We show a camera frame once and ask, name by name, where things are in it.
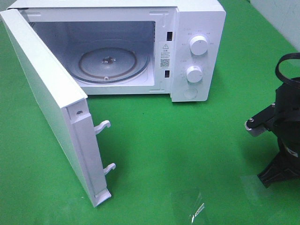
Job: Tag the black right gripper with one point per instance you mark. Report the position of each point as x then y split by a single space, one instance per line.
286 164

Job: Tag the white microwave door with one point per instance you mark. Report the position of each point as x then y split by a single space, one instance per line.
63 104

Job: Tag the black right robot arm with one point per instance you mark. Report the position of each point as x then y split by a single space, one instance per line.
285 125

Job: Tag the lower white microwave knob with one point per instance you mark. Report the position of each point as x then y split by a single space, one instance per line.
194 74

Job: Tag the white microwave knob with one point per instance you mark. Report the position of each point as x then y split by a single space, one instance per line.
194 74
198 45

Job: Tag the upper white microwave knob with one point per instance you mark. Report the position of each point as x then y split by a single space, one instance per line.
198 45

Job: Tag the white warning label sticker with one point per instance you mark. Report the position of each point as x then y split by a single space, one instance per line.
164 55

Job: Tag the glass microwave turntable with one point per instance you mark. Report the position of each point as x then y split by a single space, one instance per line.
107 61

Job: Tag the white microwave oven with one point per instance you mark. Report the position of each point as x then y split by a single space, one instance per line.
64 24

